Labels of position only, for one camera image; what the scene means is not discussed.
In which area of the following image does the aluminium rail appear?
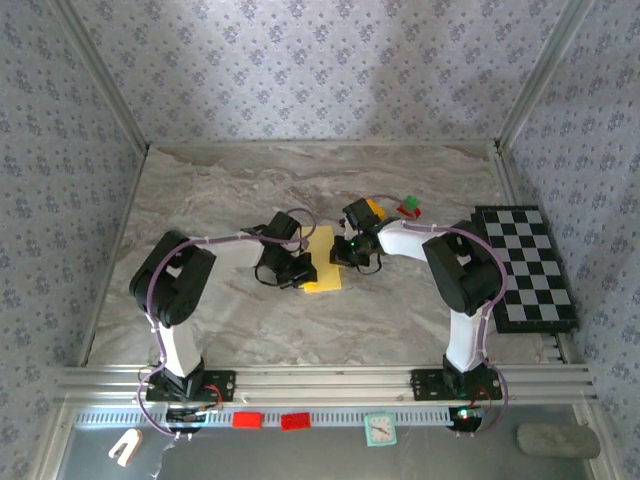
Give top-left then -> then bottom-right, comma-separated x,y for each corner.
54,364 -> 599,406

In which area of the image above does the black controller board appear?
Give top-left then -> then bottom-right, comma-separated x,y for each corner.
448,405 -> 485,432
165,405 -> 209,434

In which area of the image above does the black grey checkerboard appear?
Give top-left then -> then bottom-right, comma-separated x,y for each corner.
469,203 -> 580,335

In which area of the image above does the thin black cable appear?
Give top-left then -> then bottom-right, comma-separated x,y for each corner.
355,252 -> 385,276
253,263 -> 284,290

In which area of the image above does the slotted cable duct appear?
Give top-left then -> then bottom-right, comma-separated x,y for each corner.
74,409 -> 494,429

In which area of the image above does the teal square clock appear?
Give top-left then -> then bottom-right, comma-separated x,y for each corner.
363,412 -> 397,448

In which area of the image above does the aluminium frame post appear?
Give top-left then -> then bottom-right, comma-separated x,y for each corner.
494,0 -> 596,151
49,0 -> 150,151

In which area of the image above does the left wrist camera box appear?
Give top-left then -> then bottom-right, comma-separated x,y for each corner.
264,211 -> 302,241

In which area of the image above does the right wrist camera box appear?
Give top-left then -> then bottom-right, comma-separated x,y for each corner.
341,197 -> 381,234

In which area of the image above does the white wooden notched piece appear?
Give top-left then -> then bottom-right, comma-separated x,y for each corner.
108,428 -> 144,469

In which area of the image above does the purple cable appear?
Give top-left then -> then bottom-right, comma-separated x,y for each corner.
135,207 -> 318,441
364,193 -> 510,439

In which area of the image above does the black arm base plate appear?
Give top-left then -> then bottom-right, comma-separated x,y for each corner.
410,368 -> 504,402
145,369 -> 237,404

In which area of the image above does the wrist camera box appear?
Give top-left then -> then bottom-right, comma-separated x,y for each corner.
264,211 -> 302,241
341,197 -> 381,234

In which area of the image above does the grey stone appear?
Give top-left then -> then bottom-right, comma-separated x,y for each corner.
516,423 -> 601,460

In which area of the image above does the white tape scrap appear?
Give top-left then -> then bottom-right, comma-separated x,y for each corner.
148,442 -> 177,480

